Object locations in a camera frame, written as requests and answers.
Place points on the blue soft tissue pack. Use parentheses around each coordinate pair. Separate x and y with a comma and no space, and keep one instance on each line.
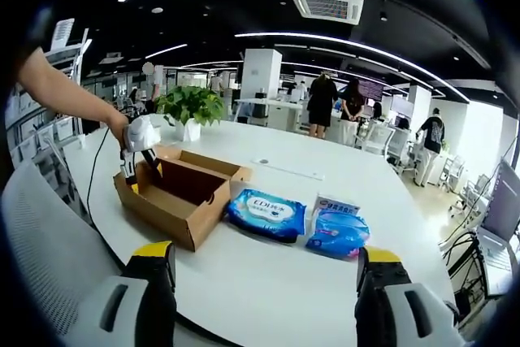
(337,235)

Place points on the ceiling air conditioner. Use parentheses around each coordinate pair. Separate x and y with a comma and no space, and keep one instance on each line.
(327,5)

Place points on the small white container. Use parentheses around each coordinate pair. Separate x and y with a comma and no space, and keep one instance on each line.
(81,143)

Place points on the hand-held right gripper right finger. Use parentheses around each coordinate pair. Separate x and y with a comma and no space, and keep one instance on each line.
(378,294)

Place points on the white slatted box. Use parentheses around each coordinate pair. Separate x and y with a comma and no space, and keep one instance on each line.
(63,34)

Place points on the white storage shelf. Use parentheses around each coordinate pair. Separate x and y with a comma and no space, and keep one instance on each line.
(65,58)

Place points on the white table power strip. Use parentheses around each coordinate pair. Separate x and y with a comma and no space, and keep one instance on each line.
(288,168)

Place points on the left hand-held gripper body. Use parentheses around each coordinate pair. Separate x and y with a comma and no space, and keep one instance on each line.
(142,135)

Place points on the small white carton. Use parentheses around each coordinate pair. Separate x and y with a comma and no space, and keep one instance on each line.
(337,202)

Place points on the grey mesh office chair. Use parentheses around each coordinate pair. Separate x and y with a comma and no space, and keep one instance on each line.
(44,241)

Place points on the desk monitor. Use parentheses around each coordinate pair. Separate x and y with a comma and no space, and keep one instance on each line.
(505,205)

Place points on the white standing desk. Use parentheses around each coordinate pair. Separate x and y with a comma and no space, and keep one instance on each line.
(276,109)

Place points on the row of white office chairs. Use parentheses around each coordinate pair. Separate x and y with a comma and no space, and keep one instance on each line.
(378,135)

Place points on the blue wet wipes pack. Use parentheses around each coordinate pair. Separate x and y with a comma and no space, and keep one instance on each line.
(266,213)

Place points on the curved ceiling light strip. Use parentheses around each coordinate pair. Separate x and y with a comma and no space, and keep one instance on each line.
(345,42)

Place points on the person's left hand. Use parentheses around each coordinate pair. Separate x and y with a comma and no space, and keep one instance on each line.
(118,127)

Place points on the green potted plant white pot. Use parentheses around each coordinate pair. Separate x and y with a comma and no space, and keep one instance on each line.
(191,105)

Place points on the brown cardboard shoe box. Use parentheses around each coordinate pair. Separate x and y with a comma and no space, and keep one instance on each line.
(178,217)

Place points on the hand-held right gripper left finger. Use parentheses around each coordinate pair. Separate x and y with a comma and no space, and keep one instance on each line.
(150,290)

